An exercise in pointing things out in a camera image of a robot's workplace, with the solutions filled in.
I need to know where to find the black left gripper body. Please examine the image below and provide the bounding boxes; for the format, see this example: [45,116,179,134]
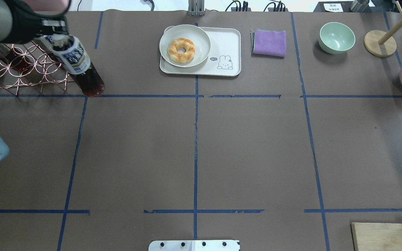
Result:
[5,0,71,44]

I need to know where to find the tea bottle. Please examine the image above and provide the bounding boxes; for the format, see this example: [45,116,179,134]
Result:
[0,43,32,73]
[51,34,105,97]

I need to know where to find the glazed donut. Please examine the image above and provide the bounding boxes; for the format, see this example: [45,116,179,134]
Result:
[167,38,196,64]

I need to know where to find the metal base plate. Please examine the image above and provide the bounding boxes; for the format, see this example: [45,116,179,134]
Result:
[148,239,241,251]

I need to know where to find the wooden cutting board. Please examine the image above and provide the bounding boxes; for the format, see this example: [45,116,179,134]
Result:
[351,222,402,251]

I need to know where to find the green bowl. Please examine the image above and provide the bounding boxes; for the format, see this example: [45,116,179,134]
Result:
[318,22,356,55]

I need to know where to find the white round plate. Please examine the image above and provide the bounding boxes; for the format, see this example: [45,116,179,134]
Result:
[159,24,211,67]

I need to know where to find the grey metal bracket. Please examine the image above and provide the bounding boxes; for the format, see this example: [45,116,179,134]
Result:
[188,0,206,16]

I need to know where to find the purple folded cloth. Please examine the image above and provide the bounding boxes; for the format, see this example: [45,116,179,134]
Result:
[251,29,286,58]

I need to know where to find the tea bottle right rack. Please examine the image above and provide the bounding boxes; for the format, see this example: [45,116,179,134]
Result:
[33,35,62,63]

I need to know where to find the wooden stand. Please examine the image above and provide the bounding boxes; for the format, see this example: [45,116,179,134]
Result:
[363,0,402,58]

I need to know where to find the copper wire bottle rack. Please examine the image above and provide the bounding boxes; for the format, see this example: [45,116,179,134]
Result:
[0,42,75,96]

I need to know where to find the beige serving tray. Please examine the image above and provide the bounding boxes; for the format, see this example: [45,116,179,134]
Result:
[159,27,241,77]

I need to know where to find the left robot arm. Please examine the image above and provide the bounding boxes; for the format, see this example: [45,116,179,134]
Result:
[0,0,72,160]

